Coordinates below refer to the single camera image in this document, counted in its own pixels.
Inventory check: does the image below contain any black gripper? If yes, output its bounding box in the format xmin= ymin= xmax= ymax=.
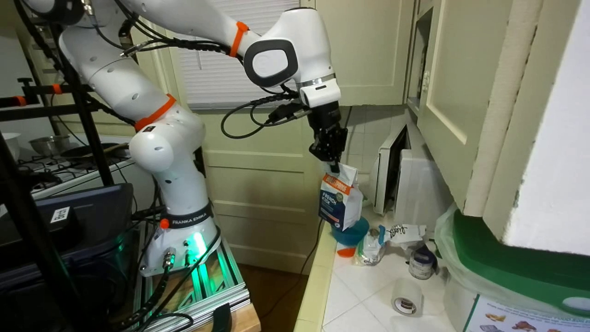
xmin=307 ymin=102 xmax=351 ymax=176

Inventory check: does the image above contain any white and blue carton packet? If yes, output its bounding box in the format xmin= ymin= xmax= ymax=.
xmin=318 ymin=163 xmax=366 ymax=233

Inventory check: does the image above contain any blue plastic bowl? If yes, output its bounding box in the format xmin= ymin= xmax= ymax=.
xmin=331 ymin=217 xmax=373 ymax=250

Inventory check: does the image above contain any white microwave oven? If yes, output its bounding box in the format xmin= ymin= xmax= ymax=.
xmin=372 ymin=123 xmax=454 ymax=228

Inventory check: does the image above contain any small glass jar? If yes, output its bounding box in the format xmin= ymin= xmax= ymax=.
xmin=408 ymin=246 xmax=440 ymax=283

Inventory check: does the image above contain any wide white window blind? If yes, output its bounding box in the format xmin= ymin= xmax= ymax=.
xmin=169 ymin=0 xmax=311 ymax=113

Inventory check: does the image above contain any green lidded plastic container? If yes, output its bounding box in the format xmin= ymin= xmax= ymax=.
xmin=434 ymin=206 xmax=590 ymax=332

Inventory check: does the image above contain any printed paper sheet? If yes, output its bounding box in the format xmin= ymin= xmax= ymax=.
xmin=464 ymin=294 xmax=590 ymax=332

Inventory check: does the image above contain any dark computer box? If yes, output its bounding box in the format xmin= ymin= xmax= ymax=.
xmin=36 ymin=183 xmax=137 ymax=250

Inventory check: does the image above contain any gas stove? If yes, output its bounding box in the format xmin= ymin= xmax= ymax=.
xmin=18 ymin=139 xmax=141 ymax=200

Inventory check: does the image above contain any black metal stand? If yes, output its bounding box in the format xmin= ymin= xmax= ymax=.
xmin=0 ymin=73 xmax=117 ymax=332

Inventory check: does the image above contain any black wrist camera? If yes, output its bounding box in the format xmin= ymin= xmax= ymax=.
xmin=266 ymin=100 xmax=311 ymax=126

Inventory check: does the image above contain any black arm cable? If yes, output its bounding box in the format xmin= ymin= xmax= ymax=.
xmin=220 ymin=91 xmax=311 ymax=143

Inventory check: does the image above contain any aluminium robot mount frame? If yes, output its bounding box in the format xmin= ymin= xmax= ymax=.
xmin=136 ymin=239 xmax=255 ymax=332

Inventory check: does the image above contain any black bracket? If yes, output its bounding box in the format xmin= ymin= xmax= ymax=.
xmin=211 ymin=303 xmax=235 ymax=332

